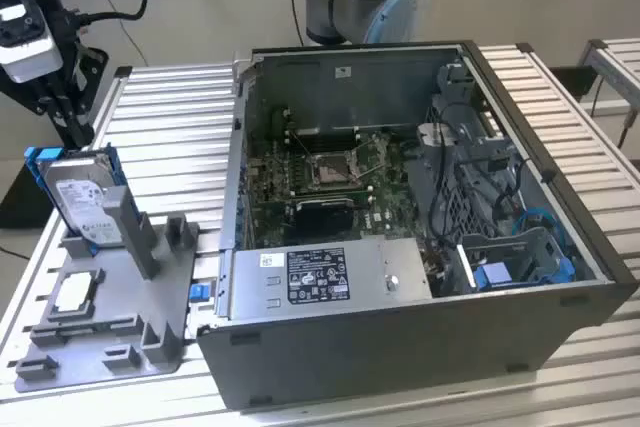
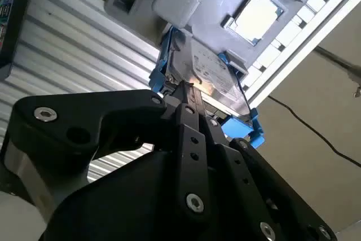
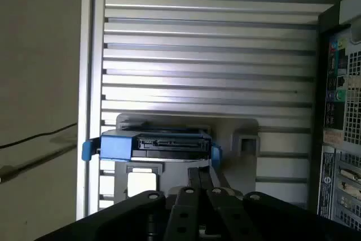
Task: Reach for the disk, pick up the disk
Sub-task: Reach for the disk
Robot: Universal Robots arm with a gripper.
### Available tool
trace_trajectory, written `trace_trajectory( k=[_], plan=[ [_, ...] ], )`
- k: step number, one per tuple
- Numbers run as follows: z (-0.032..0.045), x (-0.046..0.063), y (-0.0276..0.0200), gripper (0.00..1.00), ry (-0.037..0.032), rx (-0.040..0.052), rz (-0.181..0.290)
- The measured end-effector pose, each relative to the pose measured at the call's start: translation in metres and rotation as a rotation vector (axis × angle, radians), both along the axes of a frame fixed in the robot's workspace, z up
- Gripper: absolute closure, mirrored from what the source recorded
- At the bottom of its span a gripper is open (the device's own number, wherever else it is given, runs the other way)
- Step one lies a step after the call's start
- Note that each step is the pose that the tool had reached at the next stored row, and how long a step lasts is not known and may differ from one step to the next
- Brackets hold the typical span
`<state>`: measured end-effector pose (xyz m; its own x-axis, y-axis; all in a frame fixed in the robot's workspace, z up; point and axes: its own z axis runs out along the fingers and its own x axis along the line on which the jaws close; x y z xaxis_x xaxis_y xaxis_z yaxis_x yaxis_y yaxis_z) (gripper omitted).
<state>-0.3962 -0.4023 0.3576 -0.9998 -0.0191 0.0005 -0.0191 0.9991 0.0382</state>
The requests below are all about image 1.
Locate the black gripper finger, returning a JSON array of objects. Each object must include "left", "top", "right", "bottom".
[
  {"left": 73, "top": 46, "right": 109, "bottom": 147},
  {"left": 0, "top": 77, "right": 76, "bottom": 146}
]

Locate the hard disk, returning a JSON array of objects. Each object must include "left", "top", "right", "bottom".
[{"left": 23, "top": 145, "right": 126, "bottom": 249}]

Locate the grey disk bay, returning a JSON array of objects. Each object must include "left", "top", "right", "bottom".
[{"left": 455, "top": 225, "right": 569, "bottom": 294}]

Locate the black stand with base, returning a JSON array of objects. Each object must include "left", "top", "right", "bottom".
[{"left": 0, "top": 161, "right": 57, "bottom": 230}]

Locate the silver CPU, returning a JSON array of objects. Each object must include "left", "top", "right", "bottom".
[{"left": 53, "top": 274, "right": 97, "bottom": 312}]

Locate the thin locking lever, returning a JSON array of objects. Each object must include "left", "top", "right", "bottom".
[{"left": 293, "top": 129, "right": 315, "bottom": 157}]

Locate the dark RAM stick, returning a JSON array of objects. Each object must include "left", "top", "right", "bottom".
[{"left": 287, "top": 126, "right": 360, "bottom": 135}]

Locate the grey parts rack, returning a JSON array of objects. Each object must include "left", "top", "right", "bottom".
[{"left": 13, "top": 185, "right": 202, "bottom": 393}]

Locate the CPU socket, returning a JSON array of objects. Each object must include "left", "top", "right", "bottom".
[{"left": 310, "top": 150, "right": 352, "bottom": 187}]

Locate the green RAM stick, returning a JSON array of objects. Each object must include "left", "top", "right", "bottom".
[{"left": 288, "top": 187, "right": 374, "bottom": 198}]

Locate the black graphics card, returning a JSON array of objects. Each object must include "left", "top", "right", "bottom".
[{"left": 291, "top": 196, "right": 357, "bottom": 244}]

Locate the metal socket cover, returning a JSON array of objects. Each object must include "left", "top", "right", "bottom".
[{"left": 347, "top": 136, "right": 386, "bottom": 176}]

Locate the green motherboard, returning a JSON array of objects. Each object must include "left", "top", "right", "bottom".
[{"left": 244, "top": 131, "right": 426, "bottom": 249}]

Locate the silver power supply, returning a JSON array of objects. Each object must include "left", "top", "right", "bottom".
[{"left": 227, "top": 238, "right": 434, "bottom": 322}]

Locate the grey perforated drive cage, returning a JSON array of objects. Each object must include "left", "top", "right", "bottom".
[{"left": 404, "top": 64, "right": 506, "bottom": 248}]

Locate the black open PC case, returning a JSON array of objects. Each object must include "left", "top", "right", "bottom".
[{"left": 196, "top": 39, "right": 640, "bottom": 416}]

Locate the blue bay latch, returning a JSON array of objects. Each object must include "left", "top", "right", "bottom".
[{"left": 472, "top": 261, "right": 512, "bottom": 291}]

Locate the black box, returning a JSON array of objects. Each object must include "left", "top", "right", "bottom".
[{"left": 548, "top": 65, "right": 599, "bottom": 103}]

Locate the metal slat side table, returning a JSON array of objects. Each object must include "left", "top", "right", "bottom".
[{"left": 578, "top": 39, "right": 640, "bottom": 113}]

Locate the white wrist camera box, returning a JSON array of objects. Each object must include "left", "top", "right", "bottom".
[{"left": 0, "top": 0, "right": 65, "bottom": 84}]

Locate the thin black wall cable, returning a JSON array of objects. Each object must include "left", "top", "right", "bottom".
[{"left": 74, "top": 0, "right": 147, "bottom": 67}]

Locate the long black wire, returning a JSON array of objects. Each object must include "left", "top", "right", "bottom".
[{"left": 428, "top": 101, "right": 489, "bottom": 241}]

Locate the short black wire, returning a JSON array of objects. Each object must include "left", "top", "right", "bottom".
[{"left": 493, "top": 157, "right": 532, "bottom": 221}]

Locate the blue wire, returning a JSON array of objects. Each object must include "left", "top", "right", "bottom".
[{"left": 515, "top": 205, "right": 557, "bottom": 239}]

